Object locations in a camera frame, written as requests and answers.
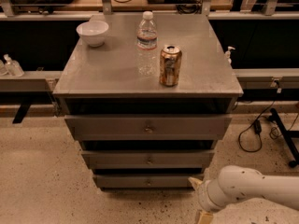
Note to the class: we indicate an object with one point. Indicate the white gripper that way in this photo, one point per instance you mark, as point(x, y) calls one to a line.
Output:
point(203, 195)

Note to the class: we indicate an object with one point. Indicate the grey bottom drawer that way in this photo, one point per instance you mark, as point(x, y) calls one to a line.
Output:
point(172, 181)

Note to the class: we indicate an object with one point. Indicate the grey drawer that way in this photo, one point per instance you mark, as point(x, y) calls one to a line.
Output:
point(147, 127)
point(147, 159)
point(172, 181)

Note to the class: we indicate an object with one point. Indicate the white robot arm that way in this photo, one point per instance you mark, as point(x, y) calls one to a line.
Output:
point(235, 184)

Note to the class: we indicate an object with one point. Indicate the grey middle drawer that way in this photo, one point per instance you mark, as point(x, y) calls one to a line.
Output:
point(147, 159)

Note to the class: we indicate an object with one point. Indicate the grey drawer cabinet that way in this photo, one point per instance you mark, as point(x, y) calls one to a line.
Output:
point(106, 81)

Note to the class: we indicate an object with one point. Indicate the grey top drawer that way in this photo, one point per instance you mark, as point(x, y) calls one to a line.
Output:
point(147, 127)

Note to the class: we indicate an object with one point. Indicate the black stand leg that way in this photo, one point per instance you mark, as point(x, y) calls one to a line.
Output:
point(288, 136)

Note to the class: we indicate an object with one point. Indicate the small white pump bottle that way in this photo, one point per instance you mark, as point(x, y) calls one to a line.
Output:
point(228, 53)

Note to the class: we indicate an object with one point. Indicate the orange soda can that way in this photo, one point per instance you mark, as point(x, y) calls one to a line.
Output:
point(170, 63)

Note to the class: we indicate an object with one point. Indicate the clear plastic water bottle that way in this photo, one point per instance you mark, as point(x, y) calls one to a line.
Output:
point(146, 44)

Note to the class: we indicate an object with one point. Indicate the white bowl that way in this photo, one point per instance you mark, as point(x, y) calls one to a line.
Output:
point(93, 33)

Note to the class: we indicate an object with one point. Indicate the clear sanitizer pump bottle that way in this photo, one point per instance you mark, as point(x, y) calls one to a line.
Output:
point(13, 67)

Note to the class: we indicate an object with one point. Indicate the grey metal rail frame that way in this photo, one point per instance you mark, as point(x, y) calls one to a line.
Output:
point(215, 10)

